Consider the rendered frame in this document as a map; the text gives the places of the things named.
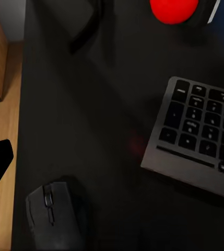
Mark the keyboard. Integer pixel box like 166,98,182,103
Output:
141,76,224,197

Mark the mouse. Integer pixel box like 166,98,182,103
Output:
26,181,90,251

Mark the monitor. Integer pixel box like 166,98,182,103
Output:
66,0,220,55

